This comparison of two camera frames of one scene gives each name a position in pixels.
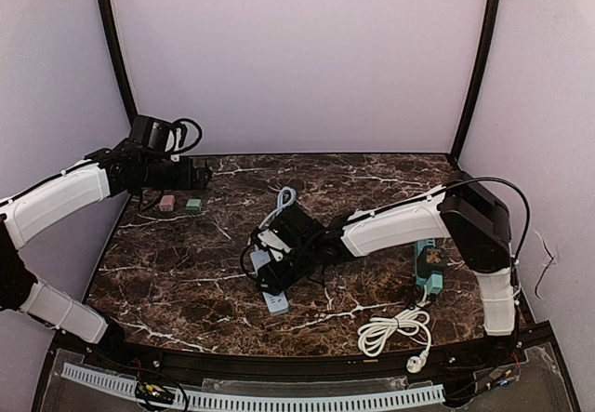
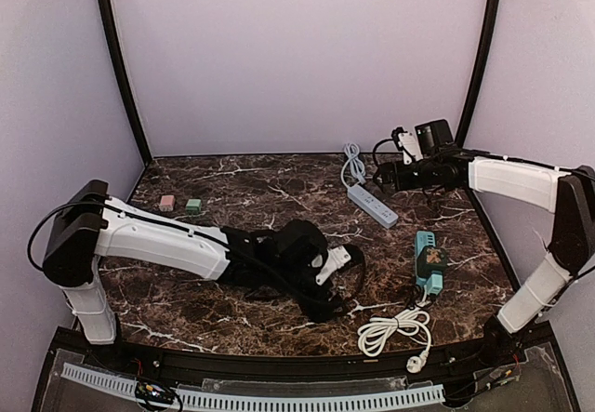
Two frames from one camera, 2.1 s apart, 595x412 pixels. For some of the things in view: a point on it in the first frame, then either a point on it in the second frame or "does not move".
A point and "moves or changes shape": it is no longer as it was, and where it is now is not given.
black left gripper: (195, 174) → (323, 298)
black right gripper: (271, 272) → (386, 177)
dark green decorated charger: (430, 259) does not move
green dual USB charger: (193, 206) does not move
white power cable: (373, 336) does not move
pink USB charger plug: (167, 203) does not move
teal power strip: (433, 283) does not move
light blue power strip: (277, 301) moves or changes shape
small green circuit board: (154, 392) does not move
